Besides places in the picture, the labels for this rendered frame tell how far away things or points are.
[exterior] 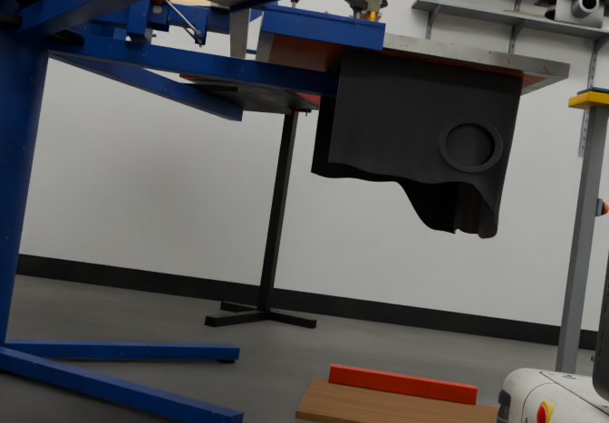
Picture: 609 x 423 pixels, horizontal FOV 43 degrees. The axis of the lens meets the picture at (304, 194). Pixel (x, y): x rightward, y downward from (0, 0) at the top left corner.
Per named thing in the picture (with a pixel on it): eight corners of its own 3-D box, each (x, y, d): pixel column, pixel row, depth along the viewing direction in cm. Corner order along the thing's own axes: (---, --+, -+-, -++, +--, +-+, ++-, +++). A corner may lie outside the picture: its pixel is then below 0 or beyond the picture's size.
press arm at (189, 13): (229, 34, 218) (231, 17, 218) (229, 30, 212) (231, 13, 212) (168, 24, 216) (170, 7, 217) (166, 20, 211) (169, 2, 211)
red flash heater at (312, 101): (247, 108, 376) (251, 83, 376) (333, 114, 357) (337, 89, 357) (178, 80, 321) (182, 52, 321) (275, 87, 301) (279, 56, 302)
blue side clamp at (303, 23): (378, 54, 193) (381, 27, 193) (381, 51, 188) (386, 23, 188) (260, 35, 191) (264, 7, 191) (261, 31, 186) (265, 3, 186)
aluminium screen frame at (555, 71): (490, 108, 252) (492, 96, 252) (568, 78, 194) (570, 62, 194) (253, 70, 245) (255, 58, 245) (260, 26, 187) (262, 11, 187)
